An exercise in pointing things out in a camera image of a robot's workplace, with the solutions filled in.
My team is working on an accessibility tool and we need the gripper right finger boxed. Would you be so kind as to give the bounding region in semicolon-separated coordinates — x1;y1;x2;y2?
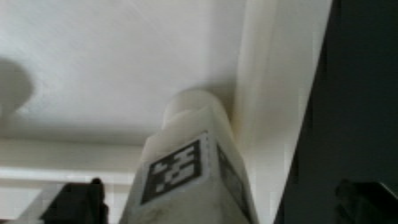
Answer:
335;179;398;224

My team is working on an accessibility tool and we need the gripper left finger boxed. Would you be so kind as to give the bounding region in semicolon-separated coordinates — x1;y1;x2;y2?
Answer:
40;178;109;224

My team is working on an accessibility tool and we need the white leg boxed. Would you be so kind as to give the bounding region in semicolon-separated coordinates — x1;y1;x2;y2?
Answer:
120;90;258;224

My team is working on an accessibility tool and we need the white square tabletop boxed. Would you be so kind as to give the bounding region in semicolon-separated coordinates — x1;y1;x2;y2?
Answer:
0;0;333;224

